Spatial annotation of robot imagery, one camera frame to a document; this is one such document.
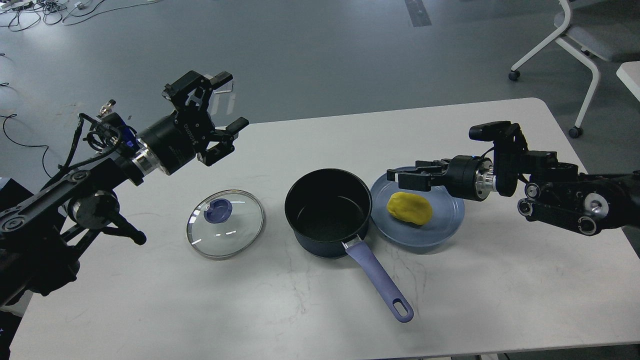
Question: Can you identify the black floor cable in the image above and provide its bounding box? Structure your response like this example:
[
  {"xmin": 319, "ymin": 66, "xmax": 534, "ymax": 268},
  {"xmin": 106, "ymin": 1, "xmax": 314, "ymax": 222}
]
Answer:
[{"xmin": 0, "ymin": 115, "xmax": 72, "ymax": 205}]

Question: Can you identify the yellow potato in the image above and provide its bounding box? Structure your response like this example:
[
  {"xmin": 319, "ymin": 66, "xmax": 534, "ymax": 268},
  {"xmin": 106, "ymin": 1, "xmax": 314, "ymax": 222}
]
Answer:
[{"xmin": 386, "ymin": 191, "xmax": 434, "ymax": 226}]

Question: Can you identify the dark blue saucepan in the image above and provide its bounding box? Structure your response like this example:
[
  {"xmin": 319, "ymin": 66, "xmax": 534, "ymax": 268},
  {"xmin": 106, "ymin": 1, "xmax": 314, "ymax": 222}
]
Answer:
[{"xmin": 284, "ymin": 168, "xmax": 414, "ymax": 323}]

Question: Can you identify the white office chair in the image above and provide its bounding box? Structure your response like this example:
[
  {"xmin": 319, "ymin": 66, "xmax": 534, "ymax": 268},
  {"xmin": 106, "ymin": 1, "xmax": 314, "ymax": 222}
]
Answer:
[{"xmin": 508, "ymin": 0, "xmax": 640, "ymax": 139}]

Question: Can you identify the glass pot lid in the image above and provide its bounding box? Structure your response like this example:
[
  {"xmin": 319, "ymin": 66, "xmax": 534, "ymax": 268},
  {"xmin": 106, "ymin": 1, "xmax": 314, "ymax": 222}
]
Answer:
[{"xmin": 186, "ymin": 189, "xmax": 266, "ymax": 260}]

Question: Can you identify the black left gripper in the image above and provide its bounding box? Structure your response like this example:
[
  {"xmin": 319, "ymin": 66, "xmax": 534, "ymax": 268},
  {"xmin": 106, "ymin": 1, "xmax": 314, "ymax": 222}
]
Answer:
[{"xmin": 137, "ymin": 70, "xmax": 250, "ymax": 175}]

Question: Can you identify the cable bundle with power strip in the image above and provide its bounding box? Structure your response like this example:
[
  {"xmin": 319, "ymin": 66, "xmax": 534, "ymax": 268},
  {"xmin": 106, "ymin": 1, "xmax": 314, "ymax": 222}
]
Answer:
[{"xmin": 0, "ymin": 0, "xmax": 166, "ymax": 34}]

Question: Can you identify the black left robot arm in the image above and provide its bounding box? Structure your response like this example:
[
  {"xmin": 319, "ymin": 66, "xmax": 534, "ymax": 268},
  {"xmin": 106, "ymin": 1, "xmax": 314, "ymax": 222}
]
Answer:
[{"xmin": 1, "ymin": 70, "xmax": 249, "ymax": 306}]

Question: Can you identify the black box at left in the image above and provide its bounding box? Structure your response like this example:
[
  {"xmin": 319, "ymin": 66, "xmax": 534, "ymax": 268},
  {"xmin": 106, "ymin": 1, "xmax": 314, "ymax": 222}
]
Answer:
[{"xmin": 0, "ymin": 177, "xmax": 33, "ymax": 212}]

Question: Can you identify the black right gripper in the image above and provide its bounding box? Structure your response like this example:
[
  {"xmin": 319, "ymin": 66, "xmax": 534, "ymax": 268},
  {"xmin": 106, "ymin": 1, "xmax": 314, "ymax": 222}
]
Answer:
[{"xmin": 386, "ymin": 155, "xmax": 496, "ymax": 202}]

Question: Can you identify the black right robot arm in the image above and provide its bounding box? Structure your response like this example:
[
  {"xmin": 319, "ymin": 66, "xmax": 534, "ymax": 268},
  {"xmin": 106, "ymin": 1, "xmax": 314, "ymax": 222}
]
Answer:
[{"xmin": 386, "ymin": 121, "xmax": 640, "ymax": 236}]

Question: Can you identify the blue plate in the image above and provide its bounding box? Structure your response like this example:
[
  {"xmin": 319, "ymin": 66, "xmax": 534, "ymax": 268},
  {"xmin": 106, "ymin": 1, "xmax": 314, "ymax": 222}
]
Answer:
[{"xmin": 370, "ymin": 174, "xmax": 466, "ymax": 254}]

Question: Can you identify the white table corner right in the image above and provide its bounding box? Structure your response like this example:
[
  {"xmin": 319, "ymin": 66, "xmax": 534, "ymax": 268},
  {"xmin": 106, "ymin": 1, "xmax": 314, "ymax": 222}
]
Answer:
[{"xmin": 615, "ymin": 60, "xmax": 640, "ymax": 101}]

